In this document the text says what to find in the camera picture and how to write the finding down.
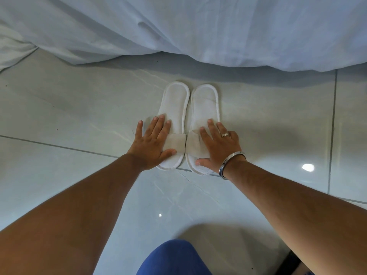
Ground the person's left hand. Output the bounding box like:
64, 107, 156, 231
127, 114, 177, 172

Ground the person's right hand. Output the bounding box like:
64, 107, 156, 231
196, 119, 243, 173

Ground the white disposable slipper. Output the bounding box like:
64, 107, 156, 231
156, 81, 190, 171
185, 84, 221, 176

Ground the person's right forearm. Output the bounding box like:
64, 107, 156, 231
224, 157, 367, 275

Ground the person's left forearm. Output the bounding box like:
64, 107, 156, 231
0, 153, 144, 275

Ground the silver metal bangle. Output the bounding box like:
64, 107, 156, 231
219, 151, 246, 181

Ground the person's blue trouser leg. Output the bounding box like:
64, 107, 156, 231
136, 239, 213, 275

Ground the white bed sheet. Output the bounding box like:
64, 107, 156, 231
0, 0, 367, 72

